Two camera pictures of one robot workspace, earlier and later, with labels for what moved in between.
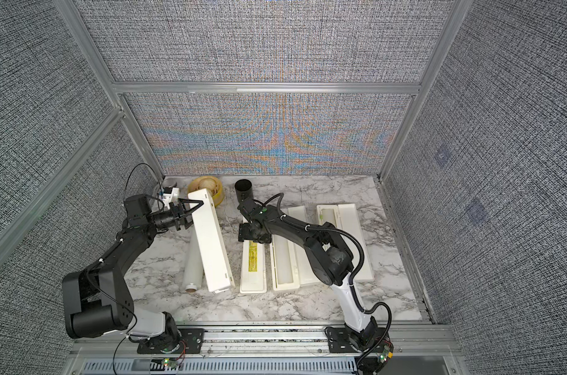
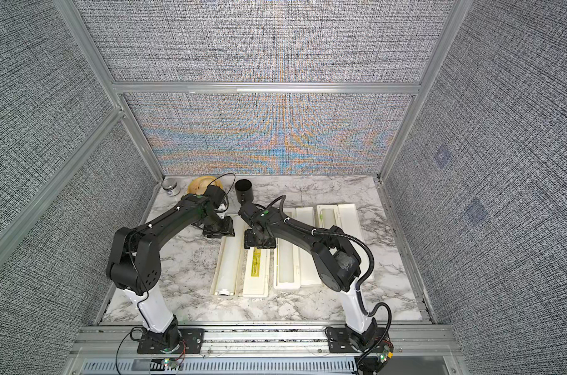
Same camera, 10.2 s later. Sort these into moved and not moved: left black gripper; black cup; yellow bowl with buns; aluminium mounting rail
Moved: left black gripper
Not moved: yellow bowl with buns; black cup; aluminium mounting rail
